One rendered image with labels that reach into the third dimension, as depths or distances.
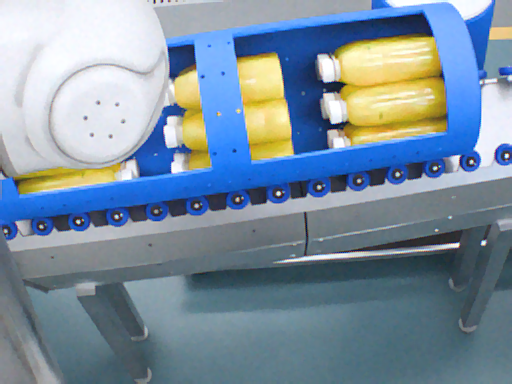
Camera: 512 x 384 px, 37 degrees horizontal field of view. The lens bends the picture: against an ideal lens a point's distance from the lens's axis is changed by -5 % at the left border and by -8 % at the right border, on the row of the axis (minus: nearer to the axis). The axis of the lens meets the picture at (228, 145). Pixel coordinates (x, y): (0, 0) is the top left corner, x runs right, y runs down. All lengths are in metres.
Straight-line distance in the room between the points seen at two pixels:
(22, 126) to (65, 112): 0.05
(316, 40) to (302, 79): 0.09
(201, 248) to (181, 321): 0.90
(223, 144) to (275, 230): 0.30
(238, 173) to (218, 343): 1.12
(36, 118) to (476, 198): 1.22
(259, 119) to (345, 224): 0.32
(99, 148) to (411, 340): 1.95
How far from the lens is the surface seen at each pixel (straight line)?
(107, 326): 2.01
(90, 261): 1.62
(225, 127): 1.32
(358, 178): 1.51
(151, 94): 0.53
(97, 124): 0.51
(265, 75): 1.36
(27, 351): 0.76
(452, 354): 2.41
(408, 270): 2.50
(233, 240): 1.58
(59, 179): 1.45
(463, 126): 1.39
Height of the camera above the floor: 2.23
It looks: 54 degrees down
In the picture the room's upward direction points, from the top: 11 degrees counter-clockwise
